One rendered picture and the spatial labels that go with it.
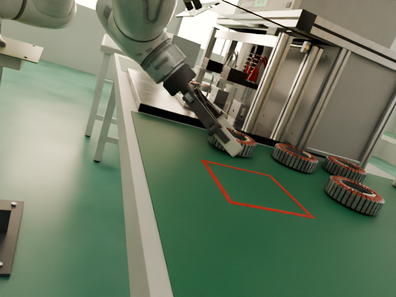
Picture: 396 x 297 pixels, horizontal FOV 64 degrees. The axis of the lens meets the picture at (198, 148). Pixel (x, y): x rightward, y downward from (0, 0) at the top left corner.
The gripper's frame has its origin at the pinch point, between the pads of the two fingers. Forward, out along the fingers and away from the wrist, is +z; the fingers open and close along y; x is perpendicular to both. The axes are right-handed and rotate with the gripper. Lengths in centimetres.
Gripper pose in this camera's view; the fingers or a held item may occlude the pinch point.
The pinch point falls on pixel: (231, 139)
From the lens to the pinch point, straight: 74.7
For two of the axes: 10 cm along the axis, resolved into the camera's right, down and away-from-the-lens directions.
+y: -0.6, 2.8, -9.6
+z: 6.6, 7.3, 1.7
